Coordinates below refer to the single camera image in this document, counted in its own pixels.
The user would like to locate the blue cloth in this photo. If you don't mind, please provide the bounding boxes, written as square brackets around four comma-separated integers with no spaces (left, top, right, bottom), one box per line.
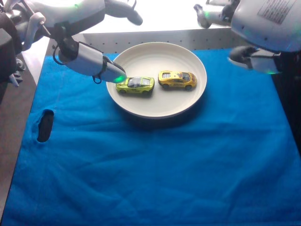
[0,48,301,226]

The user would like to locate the green toy car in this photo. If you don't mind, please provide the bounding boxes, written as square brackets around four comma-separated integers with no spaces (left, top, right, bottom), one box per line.
[115,76,155,95]

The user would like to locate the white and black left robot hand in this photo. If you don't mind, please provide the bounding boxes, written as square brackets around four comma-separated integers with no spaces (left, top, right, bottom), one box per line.
[30,0,143,84]

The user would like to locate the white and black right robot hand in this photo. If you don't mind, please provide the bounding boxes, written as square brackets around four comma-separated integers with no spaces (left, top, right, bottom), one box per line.
[194,0,301,75]

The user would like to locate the yellow toy car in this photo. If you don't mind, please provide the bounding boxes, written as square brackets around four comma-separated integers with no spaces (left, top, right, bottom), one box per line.
[158,70,198,91]

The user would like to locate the white round plate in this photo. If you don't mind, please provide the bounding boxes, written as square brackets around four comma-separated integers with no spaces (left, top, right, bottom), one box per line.
[106,41,207,119]

